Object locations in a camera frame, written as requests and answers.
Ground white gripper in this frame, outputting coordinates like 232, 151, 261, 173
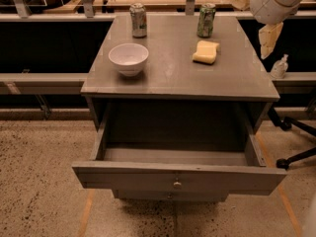
223, 0, 299, 59

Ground yellow sponge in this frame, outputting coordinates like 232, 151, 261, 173
193, 40, 219, 64

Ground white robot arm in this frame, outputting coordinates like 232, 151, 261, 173
224, 0, 302, 59

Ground grey wooden drawer cabinet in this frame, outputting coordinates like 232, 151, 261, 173
80, 14, 280, 203

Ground open grey top drawer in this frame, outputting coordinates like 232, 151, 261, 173
72, 106, 286, 196

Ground round metal drawer knob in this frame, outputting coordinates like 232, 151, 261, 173
173, 180, 182, 189

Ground lower grey drawer front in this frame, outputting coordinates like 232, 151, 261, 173
113, 190, 228, 202

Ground green soda can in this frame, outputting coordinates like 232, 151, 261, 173
197, 3, 216, 38

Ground clear sanitizer pump bottle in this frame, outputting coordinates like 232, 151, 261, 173
270, 54, 288, 79

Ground black chair base legs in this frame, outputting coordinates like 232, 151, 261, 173
267, 106, 316, 170

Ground silver soda can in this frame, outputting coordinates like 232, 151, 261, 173
129, 3, 147, 38

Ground white ceramic bowl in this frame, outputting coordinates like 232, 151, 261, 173
108, 43, 149, 77

